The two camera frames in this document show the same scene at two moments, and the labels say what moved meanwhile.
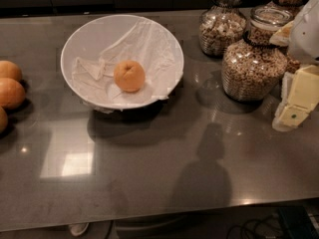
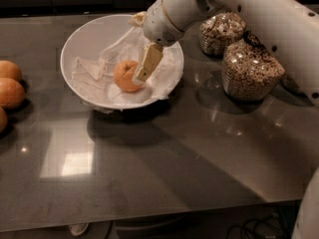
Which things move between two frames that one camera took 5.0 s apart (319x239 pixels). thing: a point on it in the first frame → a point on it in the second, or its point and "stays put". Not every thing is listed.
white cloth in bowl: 147,43 stays put
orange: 130,76 stays put
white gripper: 305,39 → 157,24
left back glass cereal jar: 224,23 stays put
